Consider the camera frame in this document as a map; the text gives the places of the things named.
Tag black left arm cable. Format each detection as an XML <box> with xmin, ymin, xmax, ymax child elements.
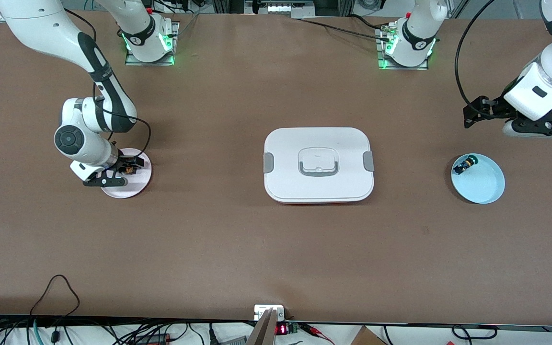
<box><xmin>455</xmin><ymin>0</ymin><xmax>497</xmax><ymax>108</ymax></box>

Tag light blue round plate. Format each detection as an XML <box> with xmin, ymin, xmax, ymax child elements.
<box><xmin>451</xmin><ymin>153</ymin><xmax>506</xmax><ymax>205</ymax></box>

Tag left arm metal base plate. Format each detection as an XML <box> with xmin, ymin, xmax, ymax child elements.
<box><xmin>376</xmin><ymin>26</ymin><xmax>430</xmax><ymax>71</ymax></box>

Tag small black blue part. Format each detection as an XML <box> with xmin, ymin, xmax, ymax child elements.
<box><xmin>453</xmin><ymin>155</ymin><xmax>478</xmax><ymax>175</ymax></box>

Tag white power strip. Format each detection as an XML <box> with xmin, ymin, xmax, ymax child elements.
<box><xmin>245</xmin><ymin>0</ymin><xmax>315</xmax><ymax>17</ymax></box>

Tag small silver camera bracket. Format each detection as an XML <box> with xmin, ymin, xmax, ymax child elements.
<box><xmin>253</xmin><ymin>304</ymin><xmax>285</xmax><ymax>322</ymax></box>

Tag short black base cable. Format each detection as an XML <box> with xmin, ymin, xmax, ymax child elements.
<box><xmin>350</xmin><ymin>14</ymin><xmax>391</xmax><ymax>29</ymax></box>

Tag brown cardboard piece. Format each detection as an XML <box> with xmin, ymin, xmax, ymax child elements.
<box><xmin>350</xmin><ymin>326</ymin><xmax>388</xmax><ymax>345</ymax></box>

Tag red clip leads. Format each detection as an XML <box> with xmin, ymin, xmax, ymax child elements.
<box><xmin>302</xmin><ymin>323</ymin><xmax>335</xmax><ymax>345</ymax></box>

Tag white lidded lunch box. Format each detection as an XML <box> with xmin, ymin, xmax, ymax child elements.
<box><xmin>263</xmin><ymin>127</ymin><xmax>375</xmax><ymax>205</ymax></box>

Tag thin black looped cable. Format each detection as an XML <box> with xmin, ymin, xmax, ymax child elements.
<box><xmin>29</xmin><ymin>274</ymin><xmax>81</xmax><ymax>319</ymax></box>

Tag pink round plate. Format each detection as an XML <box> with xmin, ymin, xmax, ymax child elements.
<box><xmin>101</xmin><ymin>148</ymin><xmax>152</xmax><ymax>199</ymax></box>

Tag black flat cable loop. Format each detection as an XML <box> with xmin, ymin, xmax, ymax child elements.
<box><xmin>451</xmin><ymin>325</ymin><xmax>498</xmax><ymax>342</ymax></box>

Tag grey aluminium bar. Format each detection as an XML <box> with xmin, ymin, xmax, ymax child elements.
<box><xmin>246</xmin><ymin>308</ymin><xmax>279</xmax><ymax>345</ymax></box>

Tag red and black connector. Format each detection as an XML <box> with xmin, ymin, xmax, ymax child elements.
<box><xmin>132</xmin><ymin>333</ymin><xmax>171</xmax><ymax>344</ymax></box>

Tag long black base cable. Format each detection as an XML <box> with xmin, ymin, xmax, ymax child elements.
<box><xmin>299</xmin><ymin>18</ymin><xmax>391</xmax><ymax>41</ymax></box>

